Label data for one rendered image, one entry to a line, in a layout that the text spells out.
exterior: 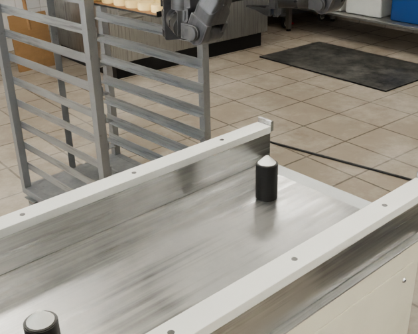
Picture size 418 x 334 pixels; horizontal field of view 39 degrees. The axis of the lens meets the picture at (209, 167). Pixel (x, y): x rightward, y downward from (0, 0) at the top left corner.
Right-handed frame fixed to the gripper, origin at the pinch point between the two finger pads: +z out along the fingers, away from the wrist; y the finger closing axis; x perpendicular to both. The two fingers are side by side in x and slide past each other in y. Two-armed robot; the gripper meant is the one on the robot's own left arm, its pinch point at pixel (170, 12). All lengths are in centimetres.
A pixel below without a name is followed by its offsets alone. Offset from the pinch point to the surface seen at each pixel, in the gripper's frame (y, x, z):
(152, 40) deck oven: -73, -33, 272
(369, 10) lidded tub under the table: -68, -217, 296
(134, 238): -11, 22, -90
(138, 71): -37, 1, 74
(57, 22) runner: -8, 30, 40
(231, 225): -11, 9, -90
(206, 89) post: -37, -19, 42
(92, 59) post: -16.1, 20.7, 19.5
